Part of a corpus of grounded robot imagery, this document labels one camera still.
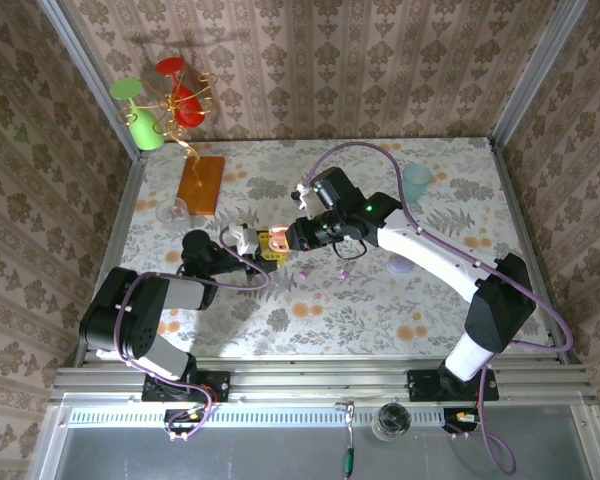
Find orange earbud charging case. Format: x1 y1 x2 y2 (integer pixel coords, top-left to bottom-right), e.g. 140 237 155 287
266 224 292 251

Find purple earbud charging case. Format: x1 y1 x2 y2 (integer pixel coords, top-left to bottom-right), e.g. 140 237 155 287
388 253 415 275

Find clear wine glass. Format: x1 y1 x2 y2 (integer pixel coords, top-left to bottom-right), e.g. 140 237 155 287
154 196 190 232

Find orange wooden rack base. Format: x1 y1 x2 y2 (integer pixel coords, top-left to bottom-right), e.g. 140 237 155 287
175 155 227 217

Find teal plastic cup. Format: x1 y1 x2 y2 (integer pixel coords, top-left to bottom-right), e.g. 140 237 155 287
399 163 434 205

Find green plastic wine glass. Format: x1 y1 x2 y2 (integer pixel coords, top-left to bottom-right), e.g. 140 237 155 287
108 77 165 152

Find red plastic wine glass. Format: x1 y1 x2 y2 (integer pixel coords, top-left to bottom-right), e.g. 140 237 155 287
154 56 204 130

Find black power connector box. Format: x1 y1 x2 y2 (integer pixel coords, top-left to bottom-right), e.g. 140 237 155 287
163 407 207 434
442 407 483 434

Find grey metal shelf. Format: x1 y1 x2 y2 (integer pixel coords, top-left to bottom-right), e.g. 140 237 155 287
27 392 600 480

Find clear glass jar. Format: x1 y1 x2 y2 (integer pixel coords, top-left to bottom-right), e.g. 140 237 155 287
374 402 414 442

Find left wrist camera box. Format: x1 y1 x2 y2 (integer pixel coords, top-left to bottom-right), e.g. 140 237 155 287
226 223 260 255

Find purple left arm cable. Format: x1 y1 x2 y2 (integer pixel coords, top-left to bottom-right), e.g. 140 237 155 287
113 227 272 444

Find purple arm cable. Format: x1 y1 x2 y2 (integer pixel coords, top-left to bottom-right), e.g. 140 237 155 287
113 227 272 444
304 141 576 479

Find thin black cable loop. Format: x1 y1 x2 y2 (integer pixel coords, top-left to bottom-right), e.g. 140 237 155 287
333 238 367 260

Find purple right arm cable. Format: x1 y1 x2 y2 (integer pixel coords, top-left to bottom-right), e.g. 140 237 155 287
304 141 576 479

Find aluminium table side rail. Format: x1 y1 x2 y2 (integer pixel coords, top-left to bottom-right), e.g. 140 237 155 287
72 152 151 369
488 137 572 364

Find aluminium front frame rail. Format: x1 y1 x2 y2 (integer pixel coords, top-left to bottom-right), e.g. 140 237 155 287
49 355 599 404

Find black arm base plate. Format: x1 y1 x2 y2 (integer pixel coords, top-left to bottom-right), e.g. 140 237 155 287
142 369 231 404
407 367 500 404

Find gold wire glass rack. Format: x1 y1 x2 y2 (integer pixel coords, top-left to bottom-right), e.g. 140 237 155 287
115 71 220 189

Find white slotted cable duct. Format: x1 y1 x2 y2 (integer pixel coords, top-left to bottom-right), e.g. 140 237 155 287
67 402 481 431

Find aluminium corner post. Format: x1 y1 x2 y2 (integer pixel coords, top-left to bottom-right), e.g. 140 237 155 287
37 0 149 161
489 0 589 147

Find green handled ratchet tool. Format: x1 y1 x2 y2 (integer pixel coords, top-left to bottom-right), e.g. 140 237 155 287
332 399 359 479

